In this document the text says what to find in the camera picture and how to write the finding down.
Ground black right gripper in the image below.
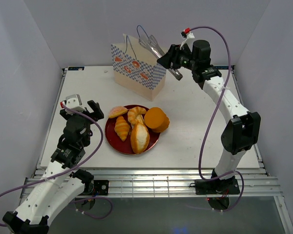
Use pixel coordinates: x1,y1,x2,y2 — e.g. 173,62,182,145
156,44,197,71

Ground metal serving tongs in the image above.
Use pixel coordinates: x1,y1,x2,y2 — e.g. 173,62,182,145
138,35,183,81

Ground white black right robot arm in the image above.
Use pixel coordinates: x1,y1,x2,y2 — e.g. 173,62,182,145
157,40,261,194

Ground white topped oval bread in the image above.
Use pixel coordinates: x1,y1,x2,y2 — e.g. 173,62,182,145
130,123,150,154

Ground curved croissant bread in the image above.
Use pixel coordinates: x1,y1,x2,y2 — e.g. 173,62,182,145
127,106,147,125

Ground right blue table label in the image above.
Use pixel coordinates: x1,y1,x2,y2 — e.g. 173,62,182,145
215,66,229,70

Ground red round plate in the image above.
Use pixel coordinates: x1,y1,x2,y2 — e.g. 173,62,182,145
105,105,149,155

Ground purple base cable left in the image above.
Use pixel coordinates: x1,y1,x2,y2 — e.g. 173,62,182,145
72,196,114,219

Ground blue table label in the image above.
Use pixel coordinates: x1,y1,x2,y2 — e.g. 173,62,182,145
68,66,84,71
215,66,229,70

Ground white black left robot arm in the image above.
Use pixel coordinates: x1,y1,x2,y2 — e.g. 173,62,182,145
2,95,104,234

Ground striped croissant bread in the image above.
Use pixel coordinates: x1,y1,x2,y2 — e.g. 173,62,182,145
114,116,130,142

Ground aluminium frame rail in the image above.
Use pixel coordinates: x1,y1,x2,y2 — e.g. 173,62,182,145
19,168,284,198

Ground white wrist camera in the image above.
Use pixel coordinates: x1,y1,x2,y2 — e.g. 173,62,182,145
65,94,86,112
180,28,195,49

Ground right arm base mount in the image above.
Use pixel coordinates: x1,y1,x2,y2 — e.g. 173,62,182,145
194,177,240,195

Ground checkered paper bag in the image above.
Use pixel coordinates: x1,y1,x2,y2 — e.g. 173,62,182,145
111,33,167,101

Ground round orange bun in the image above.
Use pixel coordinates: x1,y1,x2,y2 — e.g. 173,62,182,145
144,107,170,133

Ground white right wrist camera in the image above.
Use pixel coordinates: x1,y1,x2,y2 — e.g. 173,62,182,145
180,28,195,49

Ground pink sugared bread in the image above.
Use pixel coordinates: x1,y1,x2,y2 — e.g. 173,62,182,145
108,106,128,118

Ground left blue table label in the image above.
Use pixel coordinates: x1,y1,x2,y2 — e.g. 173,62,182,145
68,66,84,71

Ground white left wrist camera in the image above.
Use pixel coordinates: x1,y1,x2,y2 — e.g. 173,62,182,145
65,94,86,112

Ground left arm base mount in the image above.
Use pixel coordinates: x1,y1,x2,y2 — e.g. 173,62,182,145
82,180,109,196

